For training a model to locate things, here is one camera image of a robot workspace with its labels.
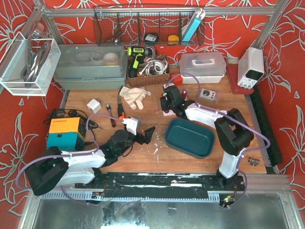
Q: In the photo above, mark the white work glove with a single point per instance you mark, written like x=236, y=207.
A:
x=134, y=96

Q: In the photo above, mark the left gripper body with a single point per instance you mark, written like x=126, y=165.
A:
x=140, y=137

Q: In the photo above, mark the yellow tape measure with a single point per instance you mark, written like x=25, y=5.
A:
x=173, y=40

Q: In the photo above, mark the teal plastic tray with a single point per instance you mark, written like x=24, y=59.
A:
x=190, y=138

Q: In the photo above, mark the red mat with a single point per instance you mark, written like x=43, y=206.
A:
x=232, y=73

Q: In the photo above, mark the black cable duct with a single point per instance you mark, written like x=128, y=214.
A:
x=273, y=151

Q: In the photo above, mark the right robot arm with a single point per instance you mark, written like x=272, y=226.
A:
x=233, y=132

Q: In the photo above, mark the small white adapter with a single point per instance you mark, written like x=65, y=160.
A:
x=94, y=105

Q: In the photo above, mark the blue white tool case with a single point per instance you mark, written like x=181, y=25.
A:
x=190, y=28

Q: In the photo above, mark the green yellow cordless drill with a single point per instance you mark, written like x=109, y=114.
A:
x=138, y=55

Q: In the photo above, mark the bagged white control box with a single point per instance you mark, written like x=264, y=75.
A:
x=209, y=95

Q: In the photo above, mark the woven basket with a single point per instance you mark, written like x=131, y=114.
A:
x=147, y=79

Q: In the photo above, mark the white power supply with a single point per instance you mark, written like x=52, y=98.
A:
x=250, y=68

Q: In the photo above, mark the grey storage box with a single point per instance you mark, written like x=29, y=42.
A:
x=91, y=67

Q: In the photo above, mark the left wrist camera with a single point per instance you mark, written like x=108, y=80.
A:
x=131, y=124

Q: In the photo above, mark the clear acrylic box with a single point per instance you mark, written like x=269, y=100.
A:
x=29, y=68

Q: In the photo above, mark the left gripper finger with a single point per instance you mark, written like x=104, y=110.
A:
x=147, y=139
x=149, y=132

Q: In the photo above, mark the orange power cube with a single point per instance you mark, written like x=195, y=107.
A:
x=176, y=79

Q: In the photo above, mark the orange teal device box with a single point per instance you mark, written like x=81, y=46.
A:
x=67, y=134

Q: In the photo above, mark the metal fitting on table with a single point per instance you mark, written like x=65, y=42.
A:
x=253, y=161

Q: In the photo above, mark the orange black handled screwdriver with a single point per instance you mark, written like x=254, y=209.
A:
x=120, y=110

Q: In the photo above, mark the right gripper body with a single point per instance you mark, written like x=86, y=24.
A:
x=164, y=103

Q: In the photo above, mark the black wire basket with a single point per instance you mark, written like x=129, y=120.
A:
x=126, y=24

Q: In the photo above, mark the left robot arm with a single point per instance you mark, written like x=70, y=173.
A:
x=58, y=168

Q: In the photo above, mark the white plastic toolbox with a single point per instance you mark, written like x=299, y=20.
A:
x=202, y=67

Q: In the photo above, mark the red handled small ratchet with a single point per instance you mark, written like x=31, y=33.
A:
x=113, y=123

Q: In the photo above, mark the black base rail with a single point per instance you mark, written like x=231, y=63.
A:
x=161, y=186

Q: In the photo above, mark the white four-peg base plate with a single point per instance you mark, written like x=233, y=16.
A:
x=168, y=113

